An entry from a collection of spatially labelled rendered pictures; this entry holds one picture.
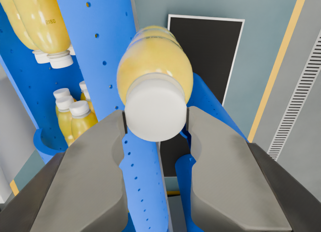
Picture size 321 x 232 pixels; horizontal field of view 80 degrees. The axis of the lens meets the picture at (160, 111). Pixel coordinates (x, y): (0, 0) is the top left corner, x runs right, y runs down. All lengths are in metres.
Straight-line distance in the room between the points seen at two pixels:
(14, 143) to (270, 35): 1.73
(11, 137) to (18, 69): 0.27
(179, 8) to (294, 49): 1.00
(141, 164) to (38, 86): 0.32
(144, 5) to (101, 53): 1.21
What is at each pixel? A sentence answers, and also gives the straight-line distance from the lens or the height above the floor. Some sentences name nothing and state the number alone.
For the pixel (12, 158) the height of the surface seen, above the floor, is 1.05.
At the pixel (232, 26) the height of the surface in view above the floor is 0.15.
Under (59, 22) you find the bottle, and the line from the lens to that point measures 0.39.
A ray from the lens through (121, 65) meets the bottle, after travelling 0.16.
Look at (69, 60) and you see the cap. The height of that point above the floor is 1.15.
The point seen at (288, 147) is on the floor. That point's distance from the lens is 2.56.
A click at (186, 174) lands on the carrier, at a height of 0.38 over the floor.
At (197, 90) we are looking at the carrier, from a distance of 1.16.
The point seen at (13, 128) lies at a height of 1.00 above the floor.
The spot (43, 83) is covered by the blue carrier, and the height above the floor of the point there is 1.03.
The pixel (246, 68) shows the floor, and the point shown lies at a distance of 1.81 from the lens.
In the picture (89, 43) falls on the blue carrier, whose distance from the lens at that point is 0.33.
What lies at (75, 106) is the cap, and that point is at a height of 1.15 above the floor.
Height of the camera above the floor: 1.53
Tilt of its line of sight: 60 degrees down
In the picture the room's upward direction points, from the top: 171 degrees clockwise
